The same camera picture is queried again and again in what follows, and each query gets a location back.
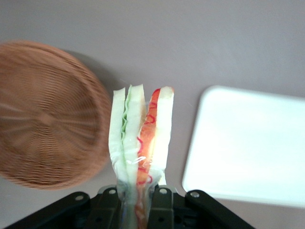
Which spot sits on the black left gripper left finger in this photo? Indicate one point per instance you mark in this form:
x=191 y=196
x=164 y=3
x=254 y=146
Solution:
x=107 y=210

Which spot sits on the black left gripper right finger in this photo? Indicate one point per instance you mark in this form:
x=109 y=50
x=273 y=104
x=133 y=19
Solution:
x=160 y=207

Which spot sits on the triangular sandwich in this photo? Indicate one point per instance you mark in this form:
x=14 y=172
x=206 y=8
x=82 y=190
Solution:
x=128 y=143

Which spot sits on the beige rectangular tray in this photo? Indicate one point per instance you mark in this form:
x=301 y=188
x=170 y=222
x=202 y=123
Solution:
x=245 y=148

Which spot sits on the round brown wicker basket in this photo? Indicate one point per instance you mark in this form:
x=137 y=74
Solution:
x=47 y=119

